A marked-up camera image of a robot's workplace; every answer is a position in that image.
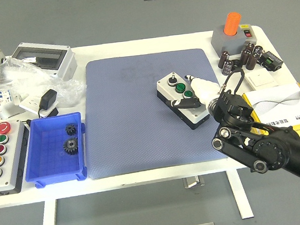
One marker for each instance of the grey four-button control box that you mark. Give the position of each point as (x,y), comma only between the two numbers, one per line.
(197,114)

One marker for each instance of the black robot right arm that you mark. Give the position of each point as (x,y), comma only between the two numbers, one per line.
(277,147)

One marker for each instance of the white blue circuit breaker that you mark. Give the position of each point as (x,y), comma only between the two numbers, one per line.
(1,101)

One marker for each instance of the grey five-button control box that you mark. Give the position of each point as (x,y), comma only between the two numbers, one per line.
(11,170)

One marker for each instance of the black power adapter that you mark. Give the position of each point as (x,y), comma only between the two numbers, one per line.
(48,99)

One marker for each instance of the grey enclosure with clear lid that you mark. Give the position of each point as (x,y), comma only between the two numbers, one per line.
(65,65)

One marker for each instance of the white wall switch plate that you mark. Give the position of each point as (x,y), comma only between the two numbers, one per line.
(260,79)

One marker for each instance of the blue-grey textured mat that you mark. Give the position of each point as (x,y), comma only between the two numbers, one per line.
(129,120)

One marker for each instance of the black module with green terminal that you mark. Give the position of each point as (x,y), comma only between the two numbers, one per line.
(270,60)

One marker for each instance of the short black capacitor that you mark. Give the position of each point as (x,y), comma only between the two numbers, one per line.
(236,63)

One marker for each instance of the yellow white carton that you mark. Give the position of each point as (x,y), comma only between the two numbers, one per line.
(286,103)

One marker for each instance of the small black gear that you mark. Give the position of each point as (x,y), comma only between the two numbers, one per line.
(71,129)

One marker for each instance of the clear plastic bag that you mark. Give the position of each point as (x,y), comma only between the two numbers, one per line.
(23,80)

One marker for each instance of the grey switch box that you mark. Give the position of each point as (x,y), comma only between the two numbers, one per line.
(226,44)

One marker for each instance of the dark brown cylindrical capacitor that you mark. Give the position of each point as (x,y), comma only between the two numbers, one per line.
(251,61)
(227,68)
(250,46)
(258,50)
(246,56)
(224,57)

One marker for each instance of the large black gear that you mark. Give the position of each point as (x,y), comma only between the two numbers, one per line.
(71,146)

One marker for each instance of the orange cylinder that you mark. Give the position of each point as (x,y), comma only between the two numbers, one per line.
(232,24)

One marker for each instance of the blue plastic bin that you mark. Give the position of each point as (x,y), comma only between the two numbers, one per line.
(53,165)

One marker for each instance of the white wall socket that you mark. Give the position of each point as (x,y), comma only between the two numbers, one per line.
(29,103)

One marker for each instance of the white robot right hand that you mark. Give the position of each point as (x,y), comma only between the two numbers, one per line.
(204,89)

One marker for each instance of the white metal bracket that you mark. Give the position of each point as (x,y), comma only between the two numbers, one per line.
(10,112)

